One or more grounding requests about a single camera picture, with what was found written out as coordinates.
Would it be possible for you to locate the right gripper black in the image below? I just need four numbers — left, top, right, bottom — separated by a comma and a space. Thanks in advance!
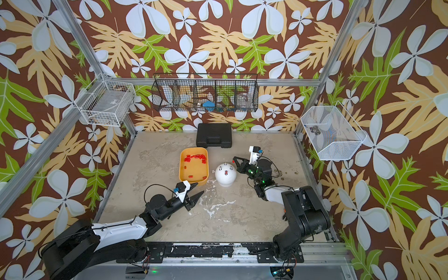
234, 157, 263, 186

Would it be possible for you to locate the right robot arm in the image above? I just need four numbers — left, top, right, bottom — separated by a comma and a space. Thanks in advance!
233, 156, 331, 261

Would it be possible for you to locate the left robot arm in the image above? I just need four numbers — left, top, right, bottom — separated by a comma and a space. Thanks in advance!
40, 192, 203, 280

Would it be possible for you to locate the white sphere with screws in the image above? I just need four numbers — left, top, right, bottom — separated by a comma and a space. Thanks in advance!
215, 163, 237, 187

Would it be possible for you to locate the black plastic tool case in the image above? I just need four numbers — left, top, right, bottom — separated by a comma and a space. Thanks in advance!
196, 123, 233, 148

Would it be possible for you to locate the yellow plastic tray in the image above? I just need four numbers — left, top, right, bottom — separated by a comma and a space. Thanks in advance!
179, 147, 210, 186

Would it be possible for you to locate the red sleeve pile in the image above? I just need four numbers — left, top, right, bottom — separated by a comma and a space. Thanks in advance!
184, 154, 207, 164

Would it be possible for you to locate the white mesh basket right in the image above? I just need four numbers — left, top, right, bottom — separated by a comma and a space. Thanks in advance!
301, 101, 367, 161

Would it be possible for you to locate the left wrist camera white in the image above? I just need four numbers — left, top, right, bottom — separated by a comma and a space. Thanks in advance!
173, 180, 191, 203

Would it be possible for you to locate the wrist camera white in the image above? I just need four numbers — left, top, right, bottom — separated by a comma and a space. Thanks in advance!
173, 180, 191, 203
249, 146, 263, 165

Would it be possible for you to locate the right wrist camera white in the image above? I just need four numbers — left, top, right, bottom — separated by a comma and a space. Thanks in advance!
249, 146, 263, 165

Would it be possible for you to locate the black wire wall basket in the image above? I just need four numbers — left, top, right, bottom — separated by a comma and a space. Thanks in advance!
150, 73, 260, 112

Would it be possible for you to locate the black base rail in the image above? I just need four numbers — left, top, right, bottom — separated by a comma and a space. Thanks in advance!
118, 242, 304, 264

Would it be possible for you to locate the white wire basket left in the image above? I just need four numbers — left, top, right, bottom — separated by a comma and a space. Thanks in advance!
77, 75, 136, 127

